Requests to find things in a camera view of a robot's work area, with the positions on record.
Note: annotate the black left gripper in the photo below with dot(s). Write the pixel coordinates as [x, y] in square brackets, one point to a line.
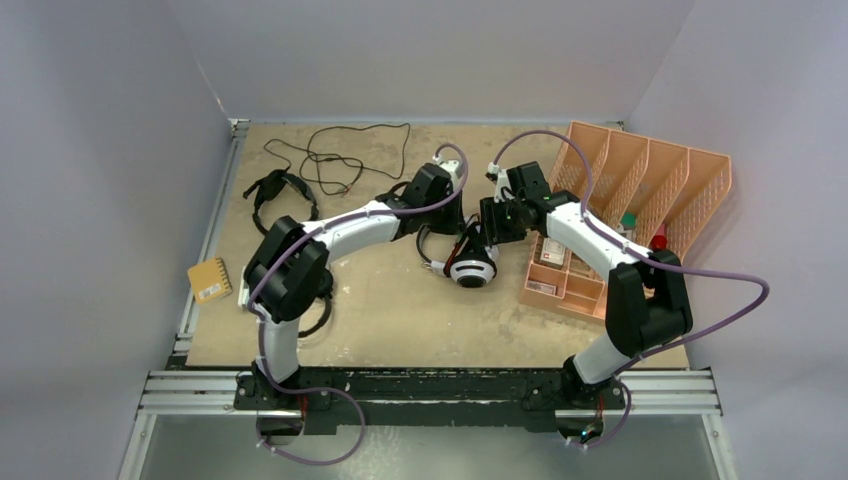
[454, 225]

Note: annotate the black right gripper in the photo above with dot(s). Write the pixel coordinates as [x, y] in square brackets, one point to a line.
[492, 232]

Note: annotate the white and black headphones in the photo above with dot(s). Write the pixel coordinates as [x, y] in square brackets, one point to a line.
[472, 263]

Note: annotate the black headband headset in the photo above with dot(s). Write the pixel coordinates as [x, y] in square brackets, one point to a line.
[279, 193]

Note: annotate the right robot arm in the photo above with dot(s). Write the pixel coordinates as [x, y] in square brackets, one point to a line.
[647, 302]

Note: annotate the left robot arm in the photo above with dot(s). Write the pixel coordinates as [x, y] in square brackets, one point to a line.
[284, 276]

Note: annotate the large white staples box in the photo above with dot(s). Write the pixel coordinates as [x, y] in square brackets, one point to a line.
[552, 254]

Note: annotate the white box in front tray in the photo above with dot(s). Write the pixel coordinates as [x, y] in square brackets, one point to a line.
[545, 288]

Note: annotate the green cap object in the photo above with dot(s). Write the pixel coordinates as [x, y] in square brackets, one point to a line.
[628, 221]

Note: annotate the peach plastic file organizer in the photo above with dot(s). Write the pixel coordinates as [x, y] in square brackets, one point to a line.
[657, 181]

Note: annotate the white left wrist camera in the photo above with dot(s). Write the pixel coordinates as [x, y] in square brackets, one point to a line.
[454, 167]

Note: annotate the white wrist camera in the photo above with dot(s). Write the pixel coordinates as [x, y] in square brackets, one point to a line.
[498, 176]
[454, 167]

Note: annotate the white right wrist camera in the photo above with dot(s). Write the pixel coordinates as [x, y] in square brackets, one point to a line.
[498, 176]

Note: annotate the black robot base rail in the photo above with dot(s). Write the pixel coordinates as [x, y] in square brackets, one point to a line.
[533, 399]

